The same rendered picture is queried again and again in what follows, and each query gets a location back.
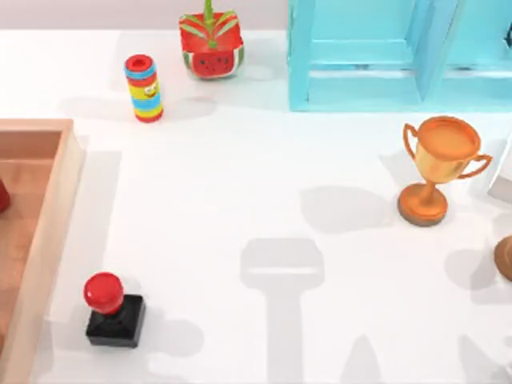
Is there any watermelon plant pot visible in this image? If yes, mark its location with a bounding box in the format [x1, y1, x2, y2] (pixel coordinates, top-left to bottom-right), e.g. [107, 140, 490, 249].
[178, 0, 246, 81]

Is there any stack of coloured rings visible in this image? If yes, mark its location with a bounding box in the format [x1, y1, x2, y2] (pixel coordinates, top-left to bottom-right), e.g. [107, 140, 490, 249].
[123, 54, 165, 124]

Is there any light blue rack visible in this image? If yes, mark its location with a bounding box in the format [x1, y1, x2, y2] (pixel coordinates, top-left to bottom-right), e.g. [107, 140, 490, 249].
[286, 0, 512, 114]

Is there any gold trophy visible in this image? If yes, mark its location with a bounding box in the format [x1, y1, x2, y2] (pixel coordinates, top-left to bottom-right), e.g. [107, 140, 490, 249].
[397, 115, 494, 228]

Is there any red and black stamp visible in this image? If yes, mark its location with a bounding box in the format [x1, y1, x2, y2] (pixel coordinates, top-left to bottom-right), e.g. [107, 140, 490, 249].
[82, 271, 146, 348]

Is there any shallow salmon-coloured box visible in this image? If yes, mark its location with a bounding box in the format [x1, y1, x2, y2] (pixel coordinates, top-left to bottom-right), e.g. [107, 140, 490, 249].
[0, 118, 87, 384]

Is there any white and grey object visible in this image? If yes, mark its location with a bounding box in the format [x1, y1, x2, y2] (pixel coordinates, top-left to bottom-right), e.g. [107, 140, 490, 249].
[486, 128, 512, 202]

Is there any brown round object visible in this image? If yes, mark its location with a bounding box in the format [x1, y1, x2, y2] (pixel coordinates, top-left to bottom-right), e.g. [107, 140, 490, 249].
[493, 235, 512, 282]

